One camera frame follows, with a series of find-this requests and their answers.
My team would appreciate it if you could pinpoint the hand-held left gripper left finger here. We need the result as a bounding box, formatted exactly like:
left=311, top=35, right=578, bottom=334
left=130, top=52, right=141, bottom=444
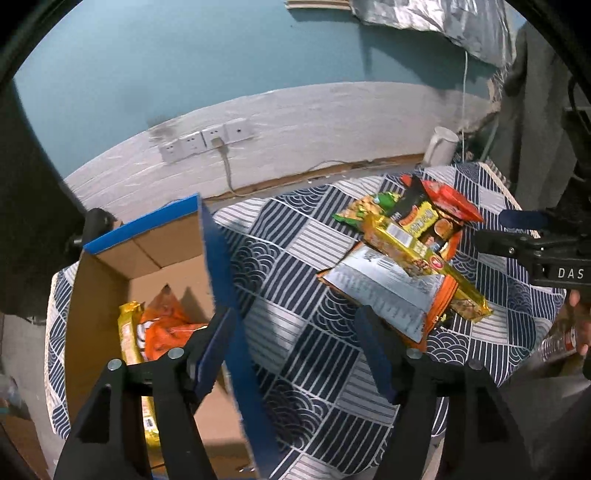
left=53, top=307, right=238, bottom=480

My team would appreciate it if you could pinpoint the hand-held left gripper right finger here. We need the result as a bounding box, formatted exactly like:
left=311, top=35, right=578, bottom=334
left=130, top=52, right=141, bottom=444
left=355, top=305, right=532, bottom=480

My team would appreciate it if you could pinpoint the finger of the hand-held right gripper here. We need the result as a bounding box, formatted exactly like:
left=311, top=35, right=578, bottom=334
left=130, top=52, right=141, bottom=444
left=472, top=229, right=541, bottom=260
left=499, top=209, right=561, bottom=232

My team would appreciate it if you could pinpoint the red snack bag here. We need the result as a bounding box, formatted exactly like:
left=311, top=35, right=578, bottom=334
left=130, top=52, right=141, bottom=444
left=401, top=174, right=484, bottom=223

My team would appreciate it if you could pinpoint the silver-backed orange snack bag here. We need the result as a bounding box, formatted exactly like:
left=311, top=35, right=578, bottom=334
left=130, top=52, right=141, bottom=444
left=317, top=231, right=464, bottom=343

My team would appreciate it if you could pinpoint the black and yellow snack packet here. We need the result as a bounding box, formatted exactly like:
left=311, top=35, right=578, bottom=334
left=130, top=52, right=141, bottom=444
left=388, top=175, right=462, bottom=259

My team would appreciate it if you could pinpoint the yellow snack bar packet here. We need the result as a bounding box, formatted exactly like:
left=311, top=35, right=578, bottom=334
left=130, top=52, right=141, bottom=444
left=119, top=301, right=162, bottom=462

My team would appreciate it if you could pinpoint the long gold snack packet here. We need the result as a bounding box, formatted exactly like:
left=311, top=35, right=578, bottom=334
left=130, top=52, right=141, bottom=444
left=362, top=215, right=494, bottom=322

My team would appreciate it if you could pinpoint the blue cardboard box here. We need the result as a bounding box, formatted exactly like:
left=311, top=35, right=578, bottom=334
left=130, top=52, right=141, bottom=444
left=65, top=194, right=282, bottom=480

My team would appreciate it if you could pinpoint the green snack bag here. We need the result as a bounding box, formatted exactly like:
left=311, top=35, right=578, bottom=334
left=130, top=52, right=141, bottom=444
left=333, top=191, right=402, bottom=229

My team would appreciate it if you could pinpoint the person's right hand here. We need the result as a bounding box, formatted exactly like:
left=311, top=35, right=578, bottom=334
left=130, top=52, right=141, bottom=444
left=567, top=290, right=591, bottom=358

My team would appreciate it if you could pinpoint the clear plastic bottle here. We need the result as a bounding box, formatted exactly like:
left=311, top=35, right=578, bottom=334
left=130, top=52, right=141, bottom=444
left=538, top=318, right=580, bottom=365

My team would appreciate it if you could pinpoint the grey hanging garment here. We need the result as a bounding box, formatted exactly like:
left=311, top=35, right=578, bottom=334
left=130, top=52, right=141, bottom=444
left=487, top=23, right=578, bottom=213

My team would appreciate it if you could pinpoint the white electric kettle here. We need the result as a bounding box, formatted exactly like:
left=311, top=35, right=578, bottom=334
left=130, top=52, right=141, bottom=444
left=424, top=126, right=460, bottom=167

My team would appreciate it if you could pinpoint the navy patterned tablecloth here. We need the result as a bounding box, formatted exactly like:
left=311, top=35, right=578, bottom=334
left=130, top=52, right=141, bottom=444
left=44, top=161, right=566, bottom=480

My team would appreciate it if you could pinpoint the wooden baseboard strip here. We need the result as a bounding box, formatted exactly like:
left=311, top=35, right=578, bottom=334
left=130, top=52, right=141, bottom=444
left=203, top=154, right=426, bottom=199

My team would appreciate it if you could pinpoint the silver foil sheet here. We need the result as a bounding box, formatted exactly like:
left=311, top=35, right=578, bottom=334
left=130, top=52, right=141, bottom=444
left=351, top=0, right=518, bottom=65

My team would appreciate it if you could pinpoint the corrugated cardboard strip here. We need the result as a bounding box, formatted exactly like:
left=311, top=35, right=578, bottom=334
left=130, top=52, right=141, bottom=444
left=284, top=0, right=354, bottom=12

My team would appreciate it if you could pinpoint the thin white cord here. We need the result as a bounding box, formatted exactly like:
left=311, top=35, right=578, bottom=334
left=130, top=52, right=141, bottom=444
left=461, top=51, right=470, bottom=139

